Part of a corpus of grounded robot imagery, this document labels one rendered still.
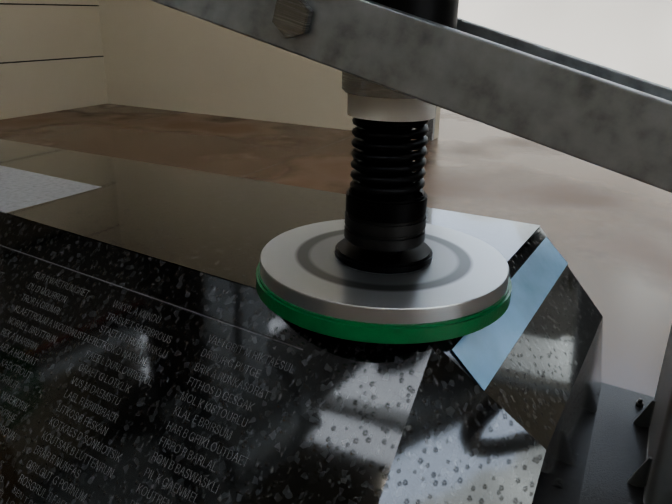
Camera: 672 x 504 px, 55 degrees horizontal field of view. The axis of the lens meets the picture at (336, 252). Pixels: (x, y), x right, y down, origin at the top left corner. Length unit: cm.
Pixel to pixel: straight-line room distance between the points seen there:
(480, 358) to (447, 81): 21
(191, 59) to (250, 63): 69
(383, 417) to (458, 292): 11
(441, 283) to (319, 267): 10
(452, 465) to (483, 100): 25
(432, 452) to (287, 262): 19
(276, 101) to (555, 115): 589
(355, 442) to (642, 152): 27
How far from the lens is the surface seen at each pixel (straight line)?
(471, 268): 55
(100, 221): 76
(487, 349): 53
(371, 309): 47
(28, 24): 698
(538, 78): 45
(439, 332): 48
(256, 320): 55
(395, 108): 50
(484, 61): 45
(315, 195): 84
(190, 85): 686
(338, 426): 49
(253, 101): 644
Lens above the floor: 103
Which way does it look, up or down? 21 degrees down
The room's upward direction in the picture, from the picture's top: 2 degrees clockwise
